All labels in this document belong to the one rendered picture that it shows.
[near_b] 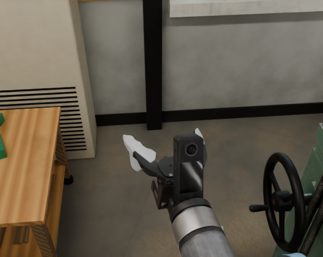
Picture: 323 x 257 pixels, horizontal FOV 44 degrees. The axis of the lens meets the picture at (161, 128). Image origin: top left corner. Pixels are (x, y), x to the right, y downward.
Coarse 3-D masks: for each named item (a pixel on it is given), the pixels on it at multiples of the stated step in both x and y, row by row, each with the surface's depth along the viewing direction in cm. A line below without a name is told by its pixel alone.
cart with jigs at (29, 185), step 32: (0, 128) 182; (32, 128) 182; (0, 160) 168; (32, 160) 168; (64, 160) 210; (0, 192) 156; (32, 192) 156; (0, 224) 145; (32, 224) 147; (0, 256) 174; (32, 256) 174
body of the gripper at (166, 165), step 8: (160, 160) 70; (168, 160) 71; (160, 168) 69; (168, 168) 69; (160, 176) 68; (168, 176) 68; (152, 184) 75; (160, 184) 70; (168, 184) 68; (160, 192) 70; (168, 192) 70; (160, 200) 71; (168, 200) 71; (176, 200) 68; (192, 200) 64; (200, 200) 64; (160, 208) 72; (168, 208) 72; (176, 208) 64; (184, 208) 63; (176, 216) 64
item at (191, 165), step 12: (180, 144) 64; (192, 144) 64; (180, 156) 64; (192, 156) 64; (180, 168) 65; (192, 168) 65; (180, 180) 65; (192, 180) 66; (180, 192) 65; (192, 192) 66
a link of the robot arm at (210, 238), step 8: (192, 232) 60; (200, 232) 60; (208, 232) 59; (216, 232) 60; (184, 240) 60; (192, 240) 59; (200, 240) 59; (208, 240) 58; (216, 240) 59; (224, 240) 60; (184, 248) 60; (192, 248) 59; (200, 248) 58; (208, 248) 58; (216, 248) 58; (224, 248) 58; (184, 256) 60; (192, 256) 58; (200, 256) 57; (208, 256) 57; (216, 256) 57; (224, 256) 57; (232, 256) 58
